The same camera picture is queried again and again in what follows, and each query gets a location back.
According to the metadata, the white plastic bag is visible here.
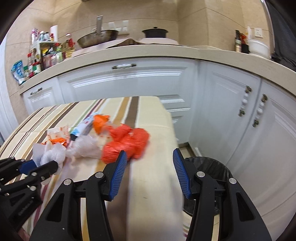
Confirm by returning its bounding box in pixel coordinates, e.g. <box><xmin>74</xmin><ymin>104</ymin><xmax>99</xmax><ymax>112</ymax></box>
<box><xmin>32</xmin><ymin>142</ymin><xmax>66</xmax><ymax>175</ymax></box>

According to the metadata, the orange snack wrapper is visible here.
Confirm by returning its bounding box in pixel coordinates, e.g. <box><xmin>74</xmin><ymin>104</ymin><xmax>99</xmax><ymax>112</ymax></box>
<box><xmin>42</xmin><ymin>138</ymin><xmax>67</xmax><ymax>147</ymax></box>

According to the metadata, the clear orange printed wrapper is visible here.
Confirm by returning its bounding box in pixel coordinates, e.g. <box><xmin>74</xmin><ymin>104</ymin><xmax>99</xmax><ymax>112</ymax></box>
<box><xmin>47</xmin><ymin>126</ymin><xmax>70</xmax><ymax>142</ymax></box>

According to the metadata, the clear plastic bag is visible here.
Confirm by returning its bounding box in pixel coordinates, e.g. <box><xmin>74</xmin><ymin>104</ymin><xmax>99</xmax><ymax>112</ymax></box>
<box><xmin>66</xmin><ymin>135</ymin><xmax>102</xmax><ymax>159</ymax></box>

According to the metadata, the blue white toothpaste tube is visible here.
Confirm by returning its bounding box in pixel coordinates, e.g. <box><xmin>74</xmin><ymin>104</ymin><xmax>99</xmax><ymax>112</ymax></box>
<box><xmin>70</xmin><ymin>113</ymin><xmax>96</xmax><ymax>141</ymax></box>

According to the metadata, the orange bag ball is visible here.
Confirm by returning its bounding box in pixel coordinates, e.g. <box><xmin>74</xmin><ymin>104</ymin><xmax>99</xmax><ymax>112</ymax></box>
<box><xmin>93</xmin><ymin>114</ymin><xmax>110</xmax><ymax>134</ymax></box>

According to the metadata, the red plastic bag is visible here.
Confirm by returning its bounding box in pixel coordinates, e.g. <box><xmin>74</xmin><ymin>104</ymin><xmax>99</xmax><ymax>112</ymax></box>
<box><xmin>101</xmin><ymin>124</ymin><xmax>149</xmax><ymax>164</ymax></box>

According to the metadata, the black trash bin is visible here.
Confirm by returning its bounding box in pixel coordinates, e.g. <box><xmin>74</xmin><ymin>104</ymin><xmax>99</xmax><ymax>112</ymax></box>
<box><xmin>183</xmin><ymin>157</ymin><xmax>233</xmax><ymax>216</ymax></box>

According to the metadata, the blue white pouch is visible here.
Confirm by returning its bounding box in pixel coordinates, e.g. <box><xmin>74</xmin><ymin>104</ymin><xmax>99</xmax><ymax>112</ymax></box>
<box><xmin>11</xmin><ymin>60</ymin><xmax>25</xmax><ymax>85</ymax></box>

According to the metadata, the red lidded jar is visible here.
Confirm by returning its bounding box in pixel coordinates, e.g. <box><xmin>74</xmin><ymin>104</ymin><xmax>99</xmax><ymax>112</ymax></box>
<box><xmin>32</xmin><ymin>61</ymin><xmax>42</xmax><ymax>75</ymax></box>

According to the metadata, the white spice rack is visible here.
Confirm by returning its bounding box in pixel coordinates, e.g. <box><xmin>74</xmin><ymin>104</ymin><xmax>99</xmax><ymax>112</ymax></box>
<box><xmin>30</xmin><ymin>41</ymin><xmax>61</xmax><ymax>70</ymax></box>

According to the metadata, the yellow cooking oil bottle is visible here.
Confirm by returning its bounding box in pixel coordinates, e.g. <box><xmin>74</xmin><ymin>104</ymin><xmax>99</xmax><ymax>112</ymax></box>
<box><xmin>62</xmin><ymin>33</ymin><xmax>75</xmax><ymax>60</ymax></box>

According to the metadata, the paper towel roll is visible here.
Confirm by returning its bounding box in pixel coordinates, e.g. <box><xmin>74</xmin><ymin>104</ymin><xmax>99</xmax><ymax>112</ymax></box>
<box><xmin>50</xmin><ymin>25</ymin><xmax>58</xmax><ymax>42</ymax></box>

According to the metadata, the steel wok pan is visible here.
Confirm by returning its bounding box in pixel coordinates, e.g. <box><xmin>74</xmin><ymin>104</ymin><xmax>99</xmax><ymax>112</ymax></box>
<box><xmin>77</xmin><ymin>16</ymin><xmax>119</xmax><ymax>48</ymax></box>

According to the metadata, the white bowl stack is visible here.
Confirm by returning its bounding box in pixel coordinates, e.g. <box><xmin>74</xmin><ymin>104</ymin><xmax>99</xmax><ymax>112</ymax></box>
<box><xmin>248</xmin><ymin>39</ymin><xmax>270</xmax><ymax>59</ymax></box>

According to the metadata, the beige stove cover cloth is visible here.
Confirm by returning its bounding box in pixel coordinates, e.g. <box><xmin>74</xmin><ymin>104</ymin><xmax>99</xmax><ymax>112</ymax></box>
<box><xmin>72</xmin><ymin>38</ymin><xmax>179</xmax><ymax>58</ymax></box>

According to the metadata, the dark sauce bottle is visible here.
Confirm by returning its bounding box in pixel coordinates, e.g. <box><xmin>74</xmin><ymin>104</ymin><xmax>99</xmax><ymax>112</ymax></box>
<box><xmin>235</xmin><ymin>30</ymin><xmax>241</xmax><ymax>52</ymax></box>

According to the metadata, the black pot with lid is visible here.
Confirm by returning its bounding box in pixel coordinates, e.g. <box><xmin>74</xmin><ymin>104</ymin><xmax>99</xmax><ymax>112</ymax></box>
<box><xmin>142</xmin><ymin>27</ymin><xmax>168</xmax><ymax>38</ymax></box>

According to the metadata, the dark hanging cloth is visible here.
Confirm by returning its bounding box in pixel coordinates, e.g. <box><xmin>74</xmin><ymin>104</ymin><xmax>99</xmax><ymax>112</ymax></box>
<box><xmin>265</xmin><ymin>0</ymin><xmax>295</xmax><ymax>71</ymax></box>

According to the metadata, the left drawer handle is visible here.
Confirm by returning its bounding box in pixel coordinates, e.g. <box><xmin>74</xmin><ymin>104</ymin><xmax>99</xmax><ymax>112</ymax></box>
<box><xmin>30</xmin><ymin>87</ymin><xmax>43</xmax><ymax>95</ymax></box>

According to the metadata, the left cabinet door handle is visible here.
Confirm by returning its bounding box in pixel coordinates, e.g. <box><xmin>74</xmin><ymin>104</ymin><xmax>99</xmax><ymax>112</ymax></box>
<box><xmin>238</xmin><ymin>85</ymin><xmax>252</xmax><ymax>117</ymax></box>

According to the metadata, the cabinet door handle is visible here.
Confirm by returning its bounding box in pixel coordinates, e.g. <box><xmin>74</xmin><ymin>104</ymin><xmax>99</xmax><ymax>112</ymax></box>
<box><xmin>238</xmin><ymin>85</ymin><xmax>252</xmax><ymax>117</ymax></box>
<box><xmin>252</xmin><ymin>94</ymin><xmax>268</xmax><ymax>128</ymax></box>

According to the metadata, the right cabinet door handle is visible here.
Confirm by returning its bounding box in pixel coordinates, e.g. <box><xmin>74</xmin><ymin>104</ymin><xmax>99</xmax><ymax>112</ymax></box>
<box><xmin>252</xmin><ymin>94</ymin><xmax>268</xmax><ymax>128</ymax></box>

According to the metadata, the wide drawer handle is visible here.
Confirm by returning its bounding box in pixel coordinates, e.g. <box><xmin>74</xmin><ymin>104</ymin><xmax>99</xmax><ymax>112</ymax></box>
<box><xmin>112</xmin><ymin>63</ymin><xmax>137</xmax><ymax>69</ymax></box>

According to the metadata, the white double wall switch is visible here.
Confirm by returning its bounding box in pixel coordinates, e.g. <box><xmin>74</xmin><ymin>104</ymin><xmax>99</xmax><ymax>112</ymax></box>
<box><xmin>108</xmin><ymin>20</ymin><xmax>130</xmax><ymax>35</ymax></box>

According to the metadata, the white wall socket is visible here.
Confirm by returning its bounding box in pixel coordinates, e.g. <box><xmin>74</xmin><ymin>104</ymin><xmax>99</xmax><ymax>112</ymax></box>
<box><xmin>254</xmin><ymin>28</ymin><xmax>263</xmax><ymax>38</ymax></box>

